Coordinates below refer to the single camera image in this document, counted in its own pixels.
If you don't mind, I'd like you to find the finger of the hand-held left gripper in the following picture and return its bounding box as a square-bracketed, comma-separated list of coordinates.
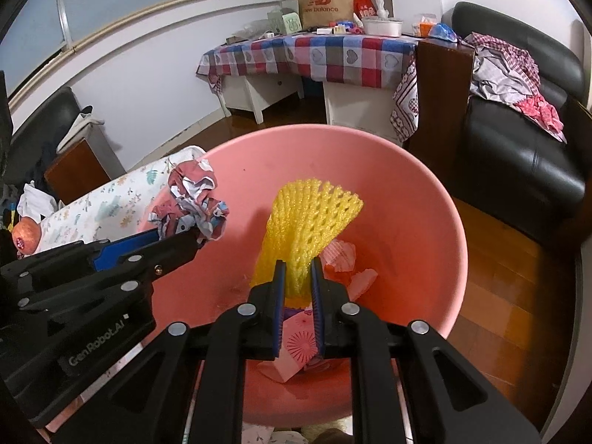
[0, 229, 205, 322]
[92, 230, 162, 272]

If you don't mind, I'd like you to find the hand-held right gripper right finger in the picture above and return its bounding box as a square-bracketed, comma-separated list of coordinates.
[309, 256, 542, 444]

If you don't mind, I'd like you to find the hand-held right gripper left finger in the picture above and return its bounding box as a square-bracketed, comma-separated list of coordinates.
[95, 259, 287, 444]

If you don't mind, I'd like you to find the pink paper box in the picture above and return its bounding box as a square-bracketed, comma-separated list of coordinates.
[256, 307, 325, 383]

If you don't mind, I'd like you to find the red white wrapper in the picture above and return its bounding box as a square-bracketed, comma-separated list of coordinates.
[148, 158, 231, 242]

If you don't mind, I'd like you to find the plain yellow foam net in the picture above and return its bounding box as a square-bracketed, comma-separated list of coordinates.
[250, 180, 364, 309]

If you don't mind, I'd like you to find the pink plastic bucket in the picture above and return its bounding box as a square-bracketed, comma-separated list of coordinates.
[150, 124, 467, 426]

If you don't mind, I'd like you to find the brown wooden side table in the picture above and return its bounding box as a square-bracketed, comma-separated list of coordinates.
[44, 139, 115, 205]

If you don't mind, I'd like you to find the red apple with sticker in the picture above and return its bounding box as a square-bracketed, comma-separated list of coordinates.
[11, 219, 43, 257]

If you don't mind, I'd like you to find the white cloth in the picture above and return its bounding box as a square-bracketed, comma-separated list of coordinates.
[17, 184, 59, 221]

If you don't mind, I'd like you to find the grey and black clothes pile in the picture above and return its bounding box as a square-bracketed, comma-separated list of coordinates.
[0, 184, 20, 233]

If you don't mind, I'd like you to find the grey folded cloth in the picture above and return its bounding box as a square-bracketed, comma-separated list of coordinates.
[57, 106, 107, 154]

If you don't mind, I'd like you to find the black leather sofa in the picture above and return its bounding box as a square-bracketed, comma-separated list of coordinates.
[0, 85, 90, 205]

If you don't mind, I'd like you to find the white cabinet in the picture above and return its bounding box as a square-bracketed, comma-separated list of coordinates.
[216, 74, 307, 124]
[323, 81, 408, 145]

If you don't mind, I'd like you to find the red patterned hanging cloth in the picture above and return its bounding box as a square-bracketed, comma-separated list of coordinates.
[390, 58, 420, 142]

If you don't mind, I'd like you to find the clear plastic bag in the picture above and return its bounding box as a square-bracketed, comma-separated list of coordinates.
[226, 23, 275, 46]

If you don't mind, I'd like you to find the dark wooden cabinet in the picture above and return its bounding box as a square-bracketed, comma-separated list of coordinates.
[406, 37, 477, 186]

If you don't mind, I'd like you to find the checkered tablecloth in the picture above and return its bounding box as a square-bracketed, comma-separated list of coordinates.
[195, 34, 420, 92]

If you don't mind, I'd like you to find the black leather armchair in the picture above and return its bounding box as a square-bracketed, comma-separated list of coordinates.
[446, 1, 589, 247]

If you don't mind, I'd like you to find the window with grey blinds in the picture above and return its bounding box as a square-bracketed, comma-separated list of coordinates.
[0, 0, 390, 108]

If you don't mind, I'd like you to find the green tissue box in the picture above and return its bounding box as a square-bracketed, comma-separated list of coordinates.
[267, 7, 302, 36]

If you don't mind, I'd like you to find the white bowl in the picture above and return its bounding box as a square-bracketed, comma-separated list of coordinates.
[361, 17, 405, 38]

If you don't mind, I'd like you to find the brown paper bag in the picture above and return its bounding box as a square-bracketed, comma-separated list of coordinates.
[291, 0, 355, 31]

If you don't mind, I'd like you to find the pile of patterned clothes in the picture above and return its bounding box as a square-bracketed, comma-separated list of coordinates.
[467, 31, 568, 145]

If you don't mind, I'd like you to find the blue plastic bag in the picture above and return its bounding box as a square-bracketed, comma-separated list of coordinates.
[428, 23, 460, 43]

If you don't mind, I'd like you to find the orange packet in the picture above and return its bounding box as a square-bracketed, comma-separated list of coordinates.
[413, 13, 438, 38]

